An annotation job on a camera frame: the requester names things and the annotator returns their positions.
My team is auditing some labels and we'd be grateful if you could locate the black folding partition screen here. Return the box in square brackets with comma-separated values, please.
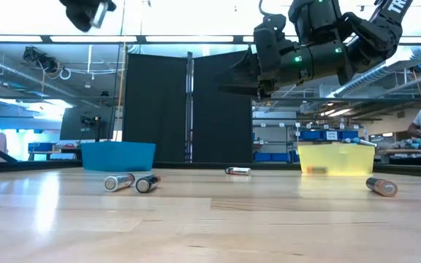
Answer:
[122, 50, 254, 164]

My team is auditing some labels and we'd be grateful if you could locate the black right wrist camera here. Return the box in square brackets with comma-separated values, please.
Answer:
[253, 13, 294, 56]

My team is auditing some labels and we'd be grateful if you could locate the grey cylindrical tool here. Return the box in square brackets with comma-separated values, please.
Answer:
[341, 137, 378, 148]

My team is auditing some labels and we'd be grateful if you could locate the copper and black battery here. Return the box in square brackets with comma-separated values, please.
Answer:
[365, 177, 399, 198]

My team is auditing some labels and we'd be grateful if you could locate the small black hanging device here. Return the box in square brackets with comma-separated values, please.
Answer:
[23, 46, 59, 74]

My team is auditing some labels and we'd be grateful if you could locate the dark background panel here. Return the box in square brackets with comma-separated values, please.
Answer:
[59, 105, 118, 142]

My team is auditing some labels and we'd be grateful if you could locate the yellow plastic bin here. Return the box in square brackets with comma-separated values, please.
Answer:
[297, 142, 376, 177]

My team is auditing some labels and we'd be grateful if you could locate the blue plastic bin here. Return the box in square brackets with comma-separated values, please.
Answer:
[81, 141, 157, 172]

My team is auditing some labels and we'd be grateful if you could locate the silver ventilation duct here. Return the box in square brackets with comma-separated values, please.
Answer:
[0, 50, 64, 96]

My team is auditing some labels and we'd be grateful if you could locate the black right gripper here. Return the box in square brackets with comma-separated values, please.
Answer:
[216, 45, 313, 99]

